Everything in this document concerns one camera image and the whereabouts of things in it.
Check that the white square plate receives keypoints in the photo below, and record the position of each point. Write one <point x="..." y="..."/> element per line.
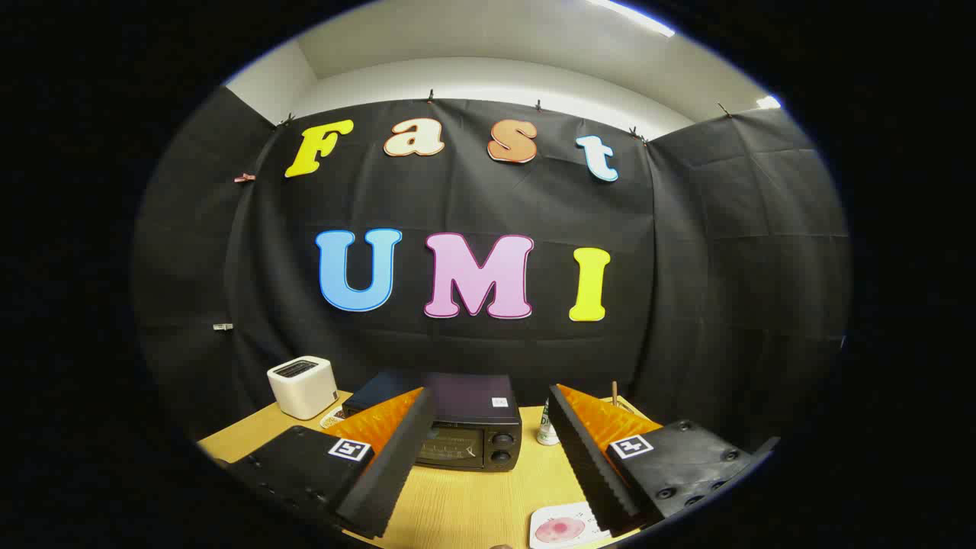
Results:
<point x="587" y="515"/>

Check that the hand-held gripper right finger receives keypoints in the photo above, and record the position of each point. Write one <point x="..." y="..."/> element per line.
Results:
<point x="587" y="465"/>

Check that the black toaster oven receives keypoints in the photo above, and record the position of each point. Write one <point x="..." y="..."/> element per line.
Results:
<point x="473" y="404"/>

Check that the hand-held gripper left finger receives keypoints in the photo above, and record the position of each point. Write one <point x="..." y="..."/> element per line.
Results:
<point x="393" y="465"/>

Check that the white bread toaster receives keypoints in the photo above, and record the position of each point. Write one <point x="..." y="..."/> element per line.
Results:
<point x="303" y="387"/>

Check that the white green drink bottle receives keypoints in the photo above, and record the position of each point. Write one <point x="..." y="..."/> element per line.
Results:
<point x="546" y="432"/>

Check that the small white bean dish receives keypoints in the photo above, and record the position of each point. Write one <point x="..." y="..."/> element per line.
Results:
<point x="333" y="418"/>

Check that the round pink ham slice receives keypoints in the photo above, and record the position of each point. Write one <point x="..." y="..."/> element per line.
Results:
<point x="560" y="530"/>

